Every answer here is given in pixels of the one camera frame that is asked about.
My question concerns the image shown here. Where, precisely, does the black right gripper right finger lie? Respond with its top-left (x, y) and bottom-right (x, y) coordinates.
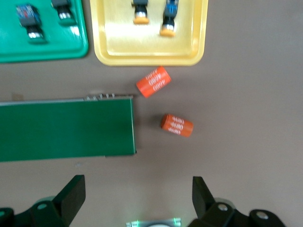
top-left (189, 176), bottom-right (286, 227)

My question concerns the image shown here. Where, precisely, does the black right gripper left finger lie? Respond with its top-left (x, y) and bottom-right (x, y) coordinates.
top-left (0, 175), bottom-right (86, 227)

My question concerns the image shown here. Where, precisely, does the green push button switch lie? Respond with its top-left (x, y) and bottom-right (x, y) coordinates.
top-left (50, 0), bottom-right (77, 26)
top-left (16, 3), bottom-right (48, 44)

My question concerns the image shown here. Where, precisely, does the yellow push button switch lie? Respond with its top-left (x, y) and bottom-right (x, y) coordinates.
top-left (159, 0), bottom-right (179, 38)
top-left (131, 0), bottom-right (151, 25)

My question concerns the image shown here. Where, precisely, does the green belt conveyor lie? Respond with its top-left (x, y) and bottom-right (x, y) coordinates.
top-left (0, 93), bottom-right (138, 163)

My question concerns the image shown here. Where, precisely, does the green plastic tray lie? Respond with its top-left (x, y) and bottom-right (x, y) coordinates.
top-left (0, 0), bottom-right (89, 63)

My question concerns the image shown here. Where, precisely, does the yellow plastic tray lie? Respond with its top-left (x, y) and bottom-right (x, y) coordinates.
top-left (89, 0), bottom-right (209, 67)

